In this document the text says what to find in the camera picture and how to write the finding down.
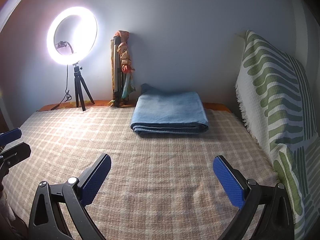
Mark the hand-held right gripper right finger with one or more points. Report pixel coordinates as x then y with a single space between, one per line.
228 182

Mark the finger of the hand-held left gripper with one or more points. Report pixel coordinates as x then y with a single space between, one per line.
10 135
15 153

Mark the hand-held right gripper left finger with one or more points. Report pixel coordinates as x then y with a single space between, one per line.
96 180

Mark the blue denim pants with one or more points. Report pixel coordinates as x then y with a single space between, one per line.
170 110

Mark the beige plaid blanket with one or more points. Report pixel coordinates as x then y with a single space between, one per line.
150 167

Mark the black mini tripod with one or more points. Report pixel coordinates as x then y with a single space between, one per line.
78 80

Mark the green white striped pillow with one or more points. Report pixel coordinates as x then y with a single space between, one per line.
275 92

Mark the black gooseneck phone holder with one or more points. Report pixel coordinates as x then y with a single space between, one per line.
62 45

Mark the colourful patterned scarf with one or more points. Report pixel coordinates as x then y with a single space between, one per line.
123 52

